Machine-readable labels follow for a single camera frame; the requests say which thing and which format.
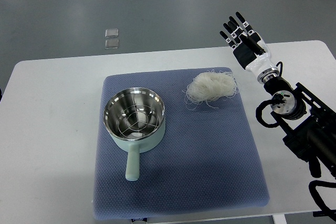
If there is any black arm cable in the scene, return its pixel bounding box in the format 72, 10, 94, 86
256, 98, 283, 128

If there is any mint green steel pot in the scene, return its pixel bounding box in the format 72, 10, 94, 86
103, 87, 166, 182

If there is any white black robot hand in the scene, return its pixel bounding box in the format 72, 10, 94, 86
220, 12, 280, 83

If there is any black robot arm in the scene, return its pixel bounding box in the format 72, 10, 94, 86
256, 62, 335, 220

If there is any upper clear floor tile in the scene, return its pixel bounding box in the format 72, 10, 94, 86
105, 28, 119, 38

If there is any white vermicelli bundle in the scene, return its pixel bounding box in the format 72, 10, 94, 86
183, 69, 239, 111

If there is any wire steaming rack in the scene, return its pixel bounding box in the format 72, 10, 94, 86
118, 104, 160, 140

